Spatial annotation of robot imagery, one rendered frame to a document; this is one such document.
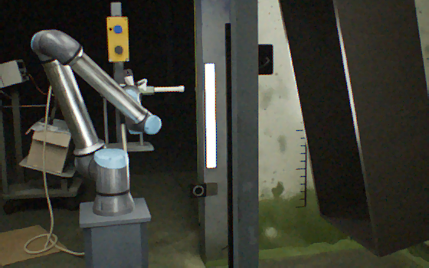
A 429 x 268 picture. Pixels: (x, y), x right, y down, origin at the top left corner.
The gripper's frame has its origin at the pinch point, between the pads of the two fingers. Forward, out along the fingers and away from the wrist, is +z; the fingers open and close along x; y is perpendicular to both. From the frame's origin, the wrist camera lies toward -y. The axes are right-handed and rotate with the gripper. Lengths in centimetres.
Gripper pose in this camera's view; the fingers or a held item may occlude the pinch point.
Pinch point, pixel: (132, 81)
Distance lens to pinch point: 291.0
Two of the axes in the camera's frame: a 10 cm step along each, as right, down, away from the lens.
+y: 2.0, 9.4, 2.9
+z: -0.9, -2.7, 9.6
